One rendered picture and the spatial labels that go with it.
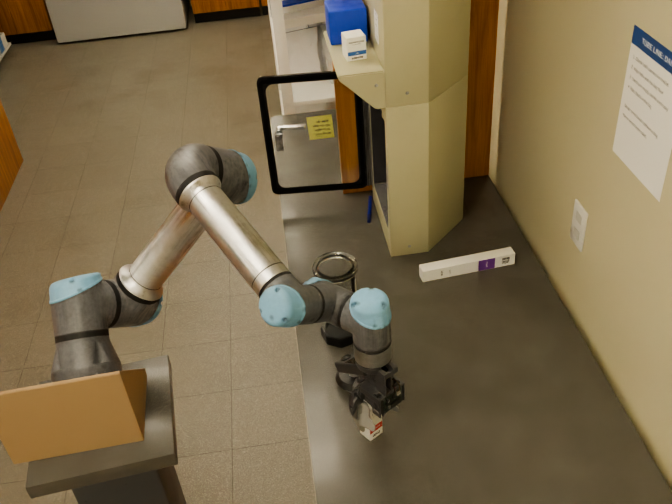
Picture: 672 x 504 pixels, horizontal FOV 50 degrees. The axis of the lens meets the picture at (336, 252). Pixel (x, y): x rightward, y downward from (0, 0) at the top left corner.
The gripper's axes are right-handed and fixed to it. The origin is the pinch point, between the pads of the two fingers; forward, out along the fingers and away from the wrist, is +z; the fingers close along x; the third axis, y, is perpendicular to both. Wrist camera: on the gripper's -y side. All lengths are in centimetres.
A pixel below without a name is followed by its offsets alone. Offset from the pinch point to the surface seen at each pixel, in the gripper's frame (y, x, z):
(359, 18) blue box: -61, 56, -59
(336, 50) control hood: -62, 49, -52
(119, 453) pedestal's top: -35, -44, 5
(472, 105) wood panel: -55, 96, -21
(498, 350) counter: 3.3, 39.3, 4.9
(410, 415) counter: 2.7, 9.5, 4.9
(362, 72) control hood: -46, 43, -52
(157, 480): -34, -38, 20
